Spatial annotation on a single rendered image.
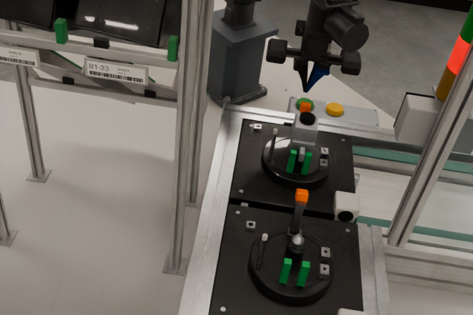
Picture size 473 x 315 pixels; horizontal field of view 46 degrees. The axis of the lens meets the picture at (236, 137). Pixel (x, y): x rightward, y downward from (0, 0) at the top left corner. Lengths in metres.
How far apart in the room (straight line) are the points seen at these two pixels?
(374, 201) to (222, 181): 0.32
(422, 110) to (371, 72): 2.49
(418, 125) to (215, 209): 0.39
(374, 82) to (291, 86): 1.78
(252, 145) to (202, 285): 0.35
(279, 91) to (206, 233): 0.63
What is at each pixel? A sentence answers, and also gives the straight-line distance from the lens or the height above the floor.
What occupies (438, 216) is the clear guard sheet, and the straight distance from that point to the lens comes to 1.02.
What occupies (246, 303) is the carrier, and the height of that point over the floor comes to 0.97.
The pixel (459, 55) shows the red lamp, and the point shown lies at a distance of 0.84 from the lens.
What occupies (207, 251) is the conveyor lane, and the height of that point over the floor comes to 0.95.
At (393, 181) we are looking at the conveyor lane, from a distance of 1.24.
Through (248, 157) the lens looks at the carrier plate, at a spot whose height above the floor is 0.97.
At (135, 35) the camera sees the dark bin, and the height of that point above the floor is 1.31.
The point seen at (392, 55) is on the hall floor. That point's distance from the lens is 3.59.
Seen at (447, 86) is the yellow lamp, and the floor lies 1.29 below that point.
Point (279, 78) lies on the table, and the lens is 1.56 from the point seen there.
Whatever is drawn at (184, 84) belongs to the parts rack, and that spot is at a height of 1.28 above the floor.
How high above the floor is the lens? 1.72
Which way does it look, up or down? 40 degrees down
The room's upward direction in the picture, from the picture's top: 8 degrees clockwise
